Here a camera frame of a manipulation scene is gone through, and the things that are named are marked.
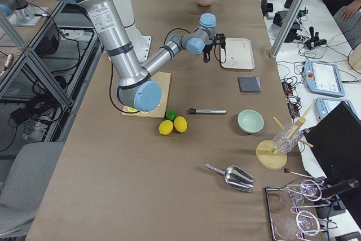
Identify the yellow lemon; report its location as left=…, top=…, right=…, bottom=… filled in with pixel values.
left=159, top=120, right=174, bottom=135
left=173, top=116, right=188, bottom=133

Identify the wine glass rack tray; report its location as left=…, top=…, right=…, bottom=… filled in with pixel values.
left=265, top=178, right=338, bottom=240

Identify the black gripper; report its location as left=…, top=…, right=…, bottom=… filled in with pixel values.
left=202, top=33, right=226, bottom=63

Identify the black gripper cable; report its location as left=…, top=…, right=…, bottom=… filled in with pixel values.
left=108, top=28, right=226, bottom=113

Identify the mint green bowl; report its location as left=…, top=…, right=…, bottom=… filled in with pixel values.
left=237, top=109, right=264, bottom=134

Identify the grey office chair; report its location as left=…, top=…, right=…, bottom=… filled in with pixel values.
left=1, top=142, right=64, bottom=238

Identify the steel muddler black tip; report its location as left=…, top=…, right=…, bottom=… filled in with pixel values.
left=189, top=108, right=227, bottom=115

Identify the blue teach pendant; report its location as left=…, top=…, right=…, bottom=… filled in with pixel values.
left=304, top=61, right=345, bottom=97
left=315, top=98, right=356, bottom=120

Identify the steel ice scoop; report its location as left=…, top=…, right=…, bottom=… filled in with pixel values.
left=204, top=164, right=254, bottom=192

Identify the green lime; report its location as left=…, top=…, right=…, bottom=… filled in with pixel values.
left=165, top=109, right=178, bottom=121

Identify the bamboo cutting board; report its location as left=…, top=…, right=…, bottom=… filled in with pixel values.
left=122, top=72, right=171, bottom=119

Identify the yellow lemon lower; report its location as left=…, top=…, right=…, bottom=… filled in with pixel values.
left=159, top=120, right=174, bottom=135

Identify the blue teach pendant near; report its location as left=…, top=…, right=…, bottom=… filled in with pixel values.
left=315, top=98, right=356, bottom=120

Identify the aluminium frame post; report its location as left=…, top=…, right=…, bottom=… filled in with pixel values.
left=269, top=0, right=304, bottom=59

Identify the wooden mug tree stand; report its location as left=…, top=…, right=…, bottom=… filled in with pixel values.
left=256, top=104, right=314, bottom=170

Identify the yellow lemon upper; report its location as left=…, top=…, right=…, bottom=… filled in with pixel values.
left=173, top=116, right=188, bottom=133

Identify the blue teach pendant far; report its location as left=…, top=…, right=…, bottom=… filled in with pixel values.
left=304, top=61, right=345, bottom=97

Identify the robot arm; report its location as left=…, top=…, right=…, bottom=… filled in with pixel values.
left=57, top=0, right=217, bottom=111

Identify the clear glass on stand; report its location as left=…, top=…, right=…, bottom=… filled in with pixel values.
left=272, top=124, right=302, bottom=153

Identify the grey folded cloth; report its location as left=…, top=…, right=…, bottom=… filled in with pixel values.
left=237, top=76, right=262, bottom=93

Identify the black laptop monitor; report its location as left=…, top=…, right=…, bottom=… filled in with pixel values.
left=304, top=102, right=360, bottom=181

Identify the cream rabbit tray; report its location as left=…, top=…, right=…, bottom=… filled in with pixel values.
left=221, top=38, right=255, bottom=70

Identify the lemon slice lower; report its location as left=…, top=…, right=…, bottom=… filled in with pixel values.
left=127, top=107, right=137, bottom=112

